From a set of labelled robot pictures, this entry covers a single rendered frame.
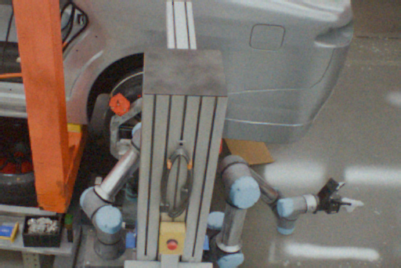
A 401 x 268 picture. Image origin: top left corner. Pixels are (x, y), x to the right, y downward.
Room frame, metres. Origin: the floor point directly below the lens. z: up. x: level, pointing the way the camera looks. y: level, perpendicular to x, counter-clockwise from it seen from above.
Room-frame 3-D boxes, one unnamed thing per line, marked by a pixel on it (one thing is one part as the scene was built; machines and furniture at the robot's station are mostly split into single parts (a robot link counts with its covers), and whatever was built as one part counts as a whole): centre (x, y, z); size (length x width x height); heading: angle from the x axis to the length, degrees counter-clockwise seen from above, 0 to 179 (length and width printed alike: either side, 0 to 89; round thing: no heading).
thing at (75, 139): (2.60, 0.48, 0.69); 0.52 x 0.17 x 0.35; 176
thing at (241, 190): (1.61, -0.38, 1.19); 0.15 x 0.12 x 0.55; 16
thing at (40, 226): (2.05, 0.55, 0.51); 0.20 x 0.14 x 0.13; 93
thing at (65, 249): (2.05, 0.59, 0.44); 0.43 x 0.17 x 0.03; 86
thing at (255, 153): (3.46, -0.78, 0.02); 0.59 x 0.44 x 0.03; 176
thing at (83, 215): (2.53, 0.29, 0.26); 0.42 x 0.18 x 0.35; 176
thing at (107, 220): (1.73, 0.15, 0.98); 0.13 x 0.12 x 0.14; 33
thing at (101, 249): (1.73, 0.15, 0.87); 0.15 x 0.15 x 0.10
